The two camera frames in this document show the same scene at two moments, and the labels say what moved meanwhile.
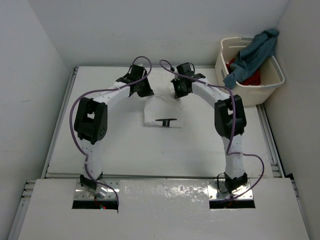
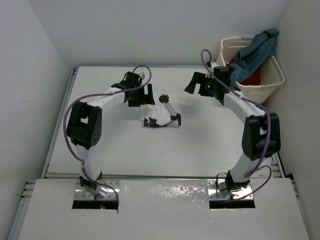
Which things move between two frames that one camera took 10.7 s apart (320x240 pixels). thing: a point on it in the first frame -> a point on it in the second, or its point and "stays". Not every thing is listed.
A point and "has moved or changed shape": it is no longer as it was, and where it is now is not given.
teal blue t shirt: x=250 y=60 stays
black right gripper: x=179 y=94 -> x=199 y=78
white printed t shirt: x=164 y=105 has moved or changed shape
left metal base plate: x=82 y=193 stays
